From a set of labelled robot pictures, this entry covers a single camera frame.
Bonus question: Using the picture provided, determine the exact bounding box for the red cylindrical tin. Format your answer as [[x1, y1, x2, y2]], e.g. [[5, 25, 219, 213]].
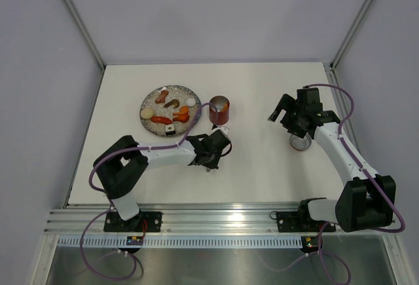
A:
[[209, 96, 230, 126]]

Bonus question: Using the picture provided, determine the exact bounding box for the brown chicken leg toy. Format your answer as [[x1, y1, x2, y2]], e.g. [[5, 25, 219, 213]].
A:
[[155, 90, 169, 104]]

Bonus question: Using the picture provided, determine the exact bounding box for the beige dumpling toy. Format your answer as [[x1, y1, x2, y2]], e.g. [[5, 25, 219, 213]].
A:
[[140, 108, 155, 119]]

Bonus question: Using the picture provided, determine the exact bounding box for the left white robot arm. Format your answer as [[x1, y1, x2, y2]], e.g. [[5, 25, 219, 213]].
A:
[[89, 126, 232, 231]]

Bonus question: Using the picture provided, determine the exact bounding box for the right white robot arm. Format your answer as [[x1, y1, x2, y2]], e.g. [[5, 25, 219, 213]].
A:
[[268, 85, 396, 232]]

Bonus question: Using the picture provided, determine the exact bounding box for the silver tin lid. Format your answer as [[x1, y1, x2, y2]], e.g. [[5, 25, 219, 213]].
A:
[[289, 135, 312, 151]]

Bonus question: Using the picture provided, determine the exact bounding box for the sushi roll piece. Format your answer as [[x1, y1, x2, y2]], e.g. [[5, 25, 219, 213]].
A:
[[164, 124, 176, 136]]

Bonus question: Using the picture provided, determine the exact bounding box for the brown shrimp toy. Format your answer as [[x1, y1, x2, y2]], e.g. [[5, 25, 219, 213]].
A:
[[164, 99, 180, 108]]

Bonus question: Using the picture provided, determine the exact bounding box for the red sausage toy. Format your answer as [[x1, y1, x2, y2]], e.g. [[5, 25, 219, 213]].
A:
[[150, 116, 173, 125]]

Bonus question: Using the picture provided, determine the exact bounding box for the speckled round plate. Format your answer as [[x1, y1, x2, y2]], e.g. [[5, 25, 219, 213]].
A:
[[139, 85, 202, 137]]

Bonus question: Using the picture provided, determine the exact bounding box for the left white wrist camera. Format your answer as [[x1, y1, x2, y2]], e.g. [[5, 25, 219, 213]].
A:
[[212, 125, 230, 136]]

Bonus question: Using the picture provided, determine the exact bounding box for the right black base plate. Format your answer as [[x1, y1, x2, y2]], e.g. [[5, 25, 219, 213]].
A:
[[275, 211, 325, 233]]

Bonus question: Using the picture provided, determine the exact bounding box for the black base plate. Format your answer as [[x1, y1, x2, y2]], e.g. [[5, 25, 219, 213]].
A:
[[275, 211, 325, 233], [103, 211, 162, 233]]

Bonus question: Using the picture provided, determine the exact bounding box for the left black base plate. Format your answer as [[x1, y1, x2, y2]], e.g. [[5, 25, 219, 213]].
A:
[[103, 211, 162, 233]]

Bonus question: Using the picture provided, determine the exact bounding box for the aluminium mounting rail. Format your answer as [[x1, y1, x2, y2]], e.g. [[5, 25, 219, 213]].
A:
[[42, 202, 399, 236]]

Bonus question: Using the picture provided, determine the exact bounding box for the right aluminium frame post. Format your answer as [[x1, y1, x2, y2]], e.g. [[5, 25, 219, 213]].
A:
[[330, 0, 375, 72]]

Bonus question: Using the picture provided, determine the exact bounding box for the aluminium frame post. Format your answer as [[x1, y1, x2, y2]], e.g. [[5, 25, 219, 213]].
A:
[[62, 0, 106, 72], [330, 0, 375, 72]]

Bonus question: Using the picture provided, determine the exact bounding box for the white slotted cable duct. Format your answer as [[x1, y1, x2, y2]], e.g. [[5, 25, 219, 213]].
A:
[[58, 235, 302, 249]]

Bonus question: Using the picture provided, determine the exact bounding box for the left aluminium frame post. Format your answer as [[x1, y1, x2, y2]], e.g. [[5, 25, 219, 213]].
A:
[[62, 0, 106, 72]]

